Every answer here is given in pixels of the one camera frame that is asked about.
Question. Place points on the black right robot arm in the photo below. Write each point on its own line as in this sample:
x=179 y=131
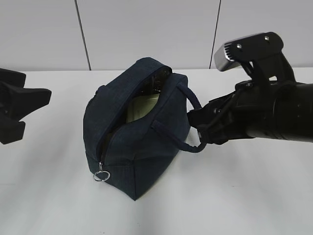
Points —
x=293 y=101

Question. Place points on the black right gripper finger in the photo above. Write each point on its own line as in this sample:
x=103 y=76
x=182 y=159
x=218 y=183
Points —
x=198 y=117

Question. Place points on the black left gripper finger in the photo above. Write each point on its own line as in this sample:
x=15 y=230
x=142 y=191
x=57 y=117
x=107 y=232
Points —
x=11 y=130
x=26 y=101

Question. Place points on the green lidded glass container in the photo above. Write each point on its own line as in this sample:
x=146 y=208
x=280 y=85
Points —
x=140 y=106

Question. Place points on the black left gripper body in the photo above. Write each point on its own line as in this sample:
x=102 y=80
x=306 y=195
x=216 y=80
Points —
x=12 y=100

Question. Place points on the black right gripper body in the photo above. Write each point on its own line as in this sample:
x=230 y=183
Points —
x=246 y=113

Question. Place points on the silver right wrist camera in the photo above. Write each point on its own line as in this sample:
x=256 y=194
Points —
x=249 y=48

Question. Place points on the navy blue lunch bag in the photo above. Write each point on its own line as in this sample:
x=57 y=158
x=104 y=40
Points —
x=132 y=156

